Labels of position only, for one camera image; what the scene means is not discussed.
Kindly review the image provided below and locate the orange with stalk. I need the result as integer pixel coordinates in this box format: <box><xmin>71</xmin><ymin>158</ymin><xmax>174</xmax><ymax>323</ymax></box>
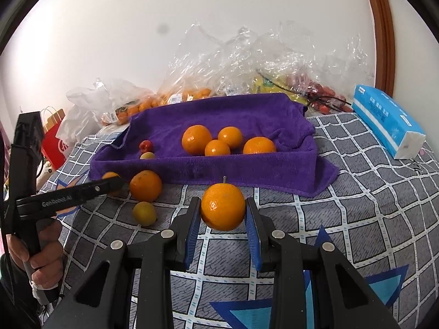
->
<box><xmin>201</xmin><ymin>176</ymin><xmax>246</xmax><ymax>232</ymax></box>

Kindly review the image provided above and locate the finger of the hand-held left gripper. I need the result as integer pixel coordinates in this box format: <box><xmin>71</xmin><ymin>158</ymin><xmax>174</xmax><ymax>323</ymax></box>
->
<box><xmin>80</xmin><ymin>176</ymin><xmax>125</xmax><ymax>205</ymax></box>

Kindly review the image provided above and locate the pile of small red fruits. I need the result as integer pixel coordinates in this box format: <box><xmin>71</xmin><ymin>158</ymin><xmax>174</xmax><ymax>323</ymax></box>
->
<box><xmin>288</xmin><ymin>75</ymin><xmax>354</xmax><ymax>114</ymax></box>

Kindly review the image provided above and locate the grey checked bed sheet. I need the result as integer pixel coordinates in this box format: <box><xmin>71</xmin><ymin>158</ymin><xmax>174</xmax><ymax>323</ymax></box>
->
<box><xmin>34</xmin><ymin>111</ymin><xmax>439</xmax><ymax>329</ymax></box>

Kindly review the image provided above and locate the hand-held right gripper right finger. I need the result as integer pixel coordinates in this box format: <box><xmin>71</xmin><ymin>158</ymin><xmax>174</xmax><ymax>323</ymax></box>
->
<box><xmin>245</xmin><ymin>197</ymin><xmax>400</xmax><ymax>329</ymax></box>

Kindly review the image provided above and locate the white crinkled plastic bag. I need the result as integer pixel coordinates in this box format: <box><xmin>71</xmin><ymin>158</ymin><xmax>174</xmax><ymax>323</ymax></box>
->
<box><xmin>57</xmin><ymin>78</ymin><xmax>155</xmax><ymax>144</ymax></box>

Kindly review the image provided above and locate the wooden door frame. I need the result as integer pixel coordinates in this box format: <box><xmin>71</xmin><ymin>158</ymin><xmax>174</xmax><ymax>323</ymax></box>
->
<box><xmin>360</xmin><ymin>0</ymin><xmax>395</xmax><ymax>98</ymax></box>

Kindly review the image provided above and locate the red paper bag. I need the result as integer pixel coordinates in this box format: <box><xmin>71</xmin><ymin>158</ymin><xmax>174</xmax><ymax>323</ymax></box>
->
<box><xmin>40</xmin><ymin>107</ymin><xmax>74</xmax><ymax>171</ymax></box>

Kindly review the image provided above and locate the pile of bagged mandarins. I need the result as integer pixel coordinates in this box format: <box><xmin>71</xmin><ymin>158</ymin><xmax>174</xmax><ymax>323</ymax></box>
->
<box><xmin>103</xmin><ymin>98</ymin><xmax>160</xmax><ymax>124</ymax></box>
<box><xmin>156</xmin><ymin>87</ymin><xmax>213</xmax><ymax>105</ymax></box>

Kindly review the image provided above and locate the person's left hand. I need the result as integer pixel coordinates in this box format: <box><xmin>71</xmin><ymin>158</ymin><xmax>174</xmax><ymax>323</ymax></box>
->
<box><xmin>7</xmin><ymin>217</ymin><xmax>64</xmax><ymax>288</ymax></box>

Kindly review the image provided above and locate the yellow fruit package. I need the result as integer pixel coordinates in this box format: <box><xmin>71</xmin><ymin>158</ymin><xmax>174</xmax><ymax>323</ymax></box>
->
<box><xmin>252</xmin><ymin>73</ymin><xmax>307</xmax><ymax>105</ymax></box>

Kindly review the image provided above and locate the large clear plastic bag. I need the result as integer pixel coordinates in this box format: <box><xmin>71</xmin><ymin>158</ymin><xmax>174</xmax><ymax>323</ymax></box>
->
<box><xmin>165</xmin><ymin>24</ymin><xmax>373</xmax><ymax>110</ymax></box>

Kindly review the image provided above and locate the small orange with green stem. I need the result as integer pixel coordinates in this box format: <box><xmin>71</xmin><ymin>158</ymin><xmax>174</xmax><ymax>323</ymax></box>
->
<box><xmin>205</xmin><ymin>139</ymin><xmax>231</xmax><ymax>157</ymax></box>

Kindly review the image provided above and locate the blue tissue pack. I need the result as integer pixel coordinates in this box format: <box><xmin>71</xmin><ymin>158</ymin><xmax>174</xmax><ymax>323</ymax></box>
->
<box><xmin>352</xmin><ymin>84</ymin><xmax>426</xmax><ymax>160</ymax></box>

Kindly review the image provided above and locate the black cable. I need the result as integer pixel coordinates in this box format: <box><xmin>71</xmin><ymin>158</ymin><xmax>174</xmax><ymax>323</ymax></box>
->
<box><xmin>307</xmin><ymin>95</ymin><xmax>354</xmax><ymax>109</ymax></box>

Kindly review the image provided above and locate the purple towel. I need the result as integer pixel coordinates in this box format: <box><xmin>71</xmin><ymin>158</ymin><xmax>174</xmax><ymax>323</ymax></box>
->
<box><xmin>88</xmin><ymin>92</ymin><xmax>340</xmax><ymax>197</ymax></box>

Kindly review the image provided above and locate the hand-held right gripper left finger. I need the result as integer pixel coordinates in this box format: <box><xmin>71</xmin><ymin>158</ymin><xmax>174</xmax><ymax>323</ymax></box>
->
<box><xmin>43</xmin><ymin>197</ymin><xmax>202</xmax><ymax>329</ymax></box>

